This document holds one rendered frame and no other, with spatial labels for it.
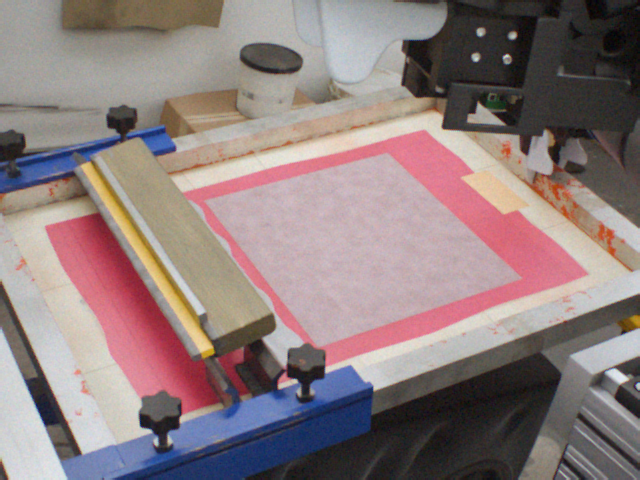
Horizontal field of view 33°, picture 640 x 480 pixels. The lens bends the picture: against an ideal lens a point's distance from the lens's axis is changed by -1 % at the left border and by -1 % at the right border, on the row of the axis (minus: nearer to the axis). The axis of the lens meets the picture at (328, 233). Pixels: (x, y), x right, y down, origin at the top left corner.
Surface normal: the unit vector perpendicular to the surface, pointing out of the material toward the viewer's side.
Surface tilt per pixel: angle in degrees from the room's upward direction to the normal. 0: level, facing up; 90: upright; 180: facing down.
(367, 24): 82
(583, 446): 90
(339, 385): 9
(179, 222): 19
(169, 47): 90
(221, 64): 90
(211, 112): 1
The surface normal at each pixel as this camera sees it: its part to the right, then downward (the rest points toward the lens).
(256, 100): -0.30, 0.50
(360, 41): 0.36, 0.43
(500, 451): 0.55, 0.54
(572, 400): -0.80, 0.18
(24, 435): 0.04, -0.81
